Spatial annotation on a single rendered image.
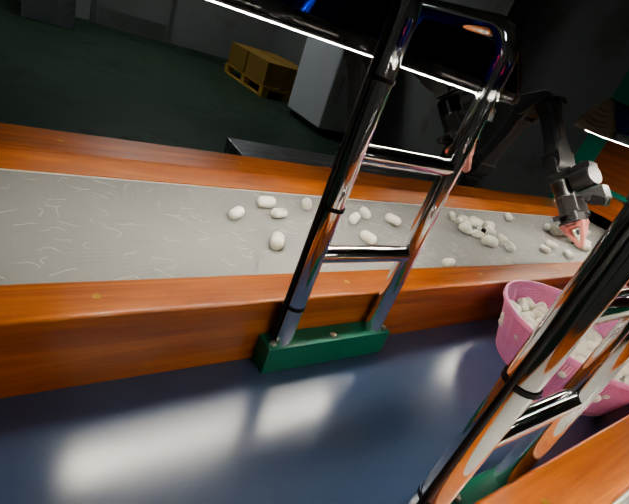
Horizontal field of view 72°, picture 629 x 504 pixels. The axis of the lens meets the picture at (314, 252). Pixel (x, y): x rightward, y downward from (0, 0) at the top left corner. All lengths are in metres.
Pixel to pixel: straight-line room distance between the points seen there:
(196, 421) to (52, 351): 0.15
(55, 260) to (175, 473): 0.27
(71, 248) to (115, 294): 0.13
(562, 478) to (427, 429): 0.16
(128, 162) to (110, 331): 0.39
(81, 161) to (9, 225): 0.20
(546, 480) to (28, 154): 0.76
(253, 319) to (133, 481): 0.20
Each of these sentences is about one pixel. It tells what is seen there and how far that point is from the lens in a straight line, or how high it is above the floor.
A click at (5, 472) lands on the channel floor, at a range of 0.46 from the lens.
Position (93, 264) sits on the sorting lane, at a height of 0.74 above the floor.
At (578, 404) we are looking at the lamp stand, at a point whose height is 0.85.
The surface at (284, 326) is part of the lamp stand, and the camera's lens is 0.52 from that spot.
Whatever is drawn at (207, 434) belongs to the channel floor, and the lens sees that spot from 0.48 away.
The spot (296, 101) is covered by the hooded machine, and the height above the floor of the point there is 0.18.
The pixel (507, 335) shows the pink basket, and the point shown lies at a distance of 0.79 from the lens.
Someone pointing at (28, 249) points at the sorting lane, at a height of 0.74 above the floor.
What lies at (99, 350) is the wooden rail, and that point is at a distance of 0.48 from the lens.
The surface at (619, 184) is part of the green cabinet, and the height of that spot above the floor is 0.90.
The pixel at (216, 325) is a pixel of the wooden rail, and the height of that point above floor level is 0.74.
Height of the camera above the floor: 1.06
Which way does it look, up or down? 27 degrees down
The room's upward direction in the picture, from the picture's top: 21 degrees clockwise
